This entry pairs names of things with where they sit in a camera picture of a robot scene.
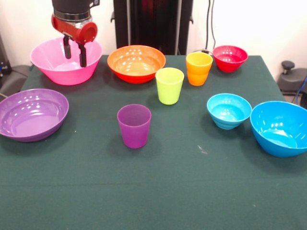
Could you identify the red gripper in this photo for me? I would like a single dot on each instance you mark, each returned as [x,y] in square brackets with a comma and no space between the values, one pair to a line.
[76,31]

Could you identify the purple bowl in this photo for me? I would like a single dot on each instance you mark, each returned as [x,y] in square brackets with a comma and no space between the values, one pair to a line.
[31,117]

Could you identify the purple cup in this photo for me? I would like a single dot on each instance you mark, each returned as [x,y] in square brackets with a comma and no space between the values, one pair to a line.
[134,129]

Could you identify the large pink bowl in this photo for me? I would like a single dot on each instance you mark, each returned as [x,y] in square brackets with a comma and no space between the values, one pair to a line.
[64,60]

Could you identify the orange bowl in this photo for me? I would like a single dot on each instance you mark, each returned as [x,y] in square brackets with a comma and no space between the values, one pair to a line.
[136,62]

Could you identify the dark grey stand base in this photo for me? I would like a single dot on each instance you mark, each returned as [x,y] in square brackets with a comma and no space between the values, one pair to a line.
[295,79]
[14,79]

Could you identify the black device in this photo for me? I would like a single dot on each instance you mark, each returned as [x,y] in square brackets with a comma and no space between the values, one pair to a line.
[3,60]

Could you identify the green cup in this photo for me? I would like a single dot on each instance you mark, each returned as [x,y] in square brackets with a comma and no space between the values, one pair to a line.
[169,88]

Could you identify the orange cup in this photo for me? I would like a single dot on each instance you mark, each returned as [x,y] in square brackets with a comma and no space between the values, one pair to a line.
[197,76]

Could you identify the dark green tablecloth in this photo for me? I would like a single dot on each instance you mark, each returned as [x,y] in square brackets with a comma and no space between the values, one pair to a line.
[144,179]

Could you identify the small red bowl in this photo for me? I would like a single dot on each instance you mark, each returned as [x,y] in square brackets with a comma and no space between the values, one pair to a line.
[229,60]

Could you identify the small blue bowl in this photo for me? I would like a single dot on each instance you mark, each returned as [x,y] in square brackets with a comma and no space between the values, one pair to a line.
[227,112]

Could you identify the large blue bowl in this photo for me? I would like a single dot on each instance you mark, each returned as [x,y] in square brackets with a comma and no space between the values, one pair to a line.
[275,124]

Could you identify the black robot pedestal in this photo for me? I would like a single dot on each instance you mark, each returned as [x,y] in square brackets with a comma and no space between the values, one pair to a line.
[148,24]

